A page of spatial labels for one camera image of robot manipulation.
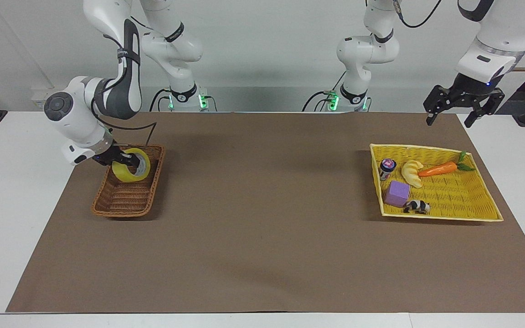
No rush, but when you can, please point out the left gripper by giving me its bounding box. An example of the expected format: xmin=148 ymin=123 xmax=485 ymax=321
xmin=423 ymin=72 xmax=505 ymax=129

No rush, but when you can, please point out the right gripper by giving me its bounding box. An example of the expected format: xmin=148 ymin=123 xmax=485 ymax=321
xmin=93 ymin=146 xmax=141 ymax=169

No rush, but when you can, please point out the yellow tape roll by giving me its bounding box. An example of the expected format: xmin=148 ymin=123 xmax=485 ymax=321
xmin=112 ymin=148 xmax=152 ymax=183

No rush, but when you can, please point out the brown wicker basket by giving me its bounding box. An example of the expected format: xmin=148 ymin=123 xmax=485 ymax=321
xmin=91 ymin=144 xmax=166 ymax=218

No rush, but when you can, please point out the yellow woven basket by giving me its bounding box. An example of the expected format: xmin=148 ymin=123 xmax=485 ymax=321
xmin=370 ymin=143 xmax=504 ymax=223

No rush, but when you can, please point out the orange toy carrot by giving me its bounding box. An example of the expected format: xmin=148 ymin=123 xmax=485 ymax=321
xmin=417 ymin=151 xmax=476 ymax=178

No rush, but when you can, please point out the yellow toy banana bunch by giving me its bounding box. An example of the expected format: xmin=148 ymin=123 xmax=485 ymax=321
xmin=401 ymin=160 xmax=425 ymax=189

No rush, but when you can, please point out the small jar with dark lid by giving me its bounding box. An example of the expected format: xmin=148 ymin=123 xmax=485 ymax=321
xmin=380 ymin=158 xmax=397 ymax=182

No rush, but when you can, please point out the purple cube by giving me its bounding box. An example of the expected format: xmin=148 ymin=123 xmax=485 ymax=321
xmin=384 ymin=180 xmax=411 ymax=208

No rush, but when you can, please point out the black and white toy cow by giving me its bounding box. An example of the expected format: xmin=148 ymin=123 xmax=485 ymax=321
xmin=403 ymin=200 xmax=431 ymax=215

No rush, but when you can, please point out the black cable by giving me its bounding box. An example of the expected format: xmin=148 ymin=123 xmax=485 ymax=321
xmin=149 ymin=88 xmax=173 ymax=113
xmin=393 ymin=0 xmax=443 ymax=29
xmin=302 ymin=90 xmax=337 ymax=113
xmin=91 ymin=98 xmax=157 ymax=145

